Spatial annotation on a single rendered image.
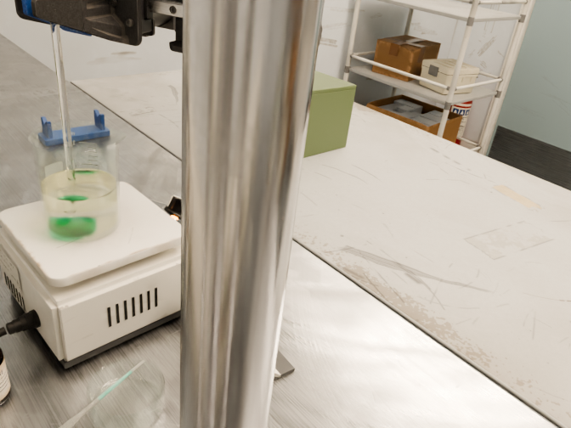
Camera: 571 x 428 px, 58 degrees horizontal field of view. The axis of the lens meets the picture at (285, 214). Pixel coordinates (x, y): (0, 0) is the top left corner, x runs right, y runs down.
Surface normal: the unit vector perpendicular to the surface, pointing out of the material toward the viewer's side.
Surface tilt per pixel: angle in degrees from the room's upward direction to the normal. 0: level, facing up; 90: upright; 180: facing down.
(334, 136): 90
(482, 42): 90
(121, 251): 0
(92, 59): 90
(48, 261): 0
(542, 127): 90
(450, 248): 0
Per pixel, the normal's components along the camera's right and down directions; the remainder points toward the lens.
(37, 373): 0.11, -0.86
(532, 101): -0.75, 0.26
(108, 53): 0.66, 0.44
